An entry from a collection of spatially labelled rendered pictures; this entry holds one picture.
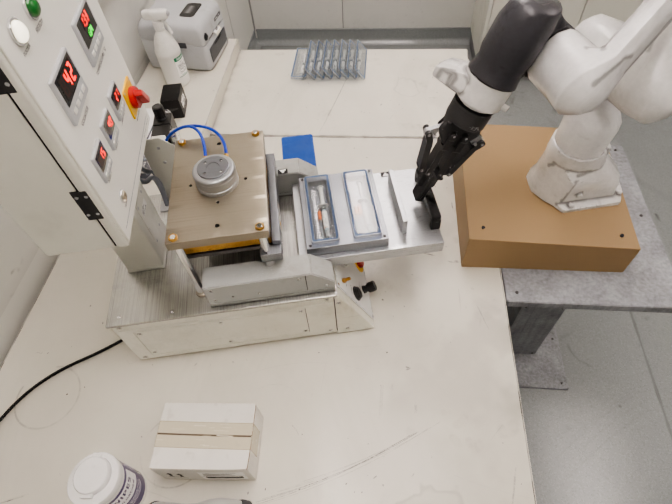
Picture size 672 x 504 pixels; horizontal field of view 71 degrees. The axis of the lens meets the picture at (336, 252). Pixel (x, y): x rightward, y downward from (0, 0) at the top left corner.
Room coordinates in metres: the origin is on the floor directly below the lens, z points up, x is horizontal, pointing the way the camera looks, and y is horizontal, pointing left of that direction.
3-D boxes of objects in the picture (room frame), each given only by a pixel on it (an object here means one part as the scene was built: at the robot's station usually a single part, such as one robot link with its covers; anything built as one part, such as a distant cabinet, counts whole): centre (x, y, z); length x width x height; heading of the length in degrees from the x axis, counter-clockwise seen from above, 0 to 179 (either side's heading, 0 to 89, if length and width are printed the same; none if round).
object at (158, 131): (0.86, 0.35, 1.05); 0.15 x 0.05 x 0.15; 4
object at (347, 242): (0.66, -0.02, 0.98); 0.20 x 0.17 x 0.03; 4
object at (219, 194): (0.67, 0.24, 1.08); 0.31 x 0.24 x 0.13; 4
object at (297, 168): (0.79, 0.14, 0.97); 0.26 x 0.05 x 0.07; 94
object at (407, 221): (0.67, -0.07, 0.97); 0.30 x 0.22 x 0.08; 94
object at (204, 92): (1.34, 0.51, 0.77); 0.84 x 0.30 x 0.04; 172
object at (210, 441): (0.26, 0.27, 0.80); 0.19 x 0.13 x 0.09; 82
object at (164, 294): (0.65, 0.24, 0.93); 0.46 x 0.35 x 0.01; 94
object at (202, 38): (1.64, 0.46, 0.88); 0.25 x 0.20 x 0.17; 76
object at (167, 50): (1.48, 0.49, 0.92); 0.09 x 0.08 x 0.25; 85
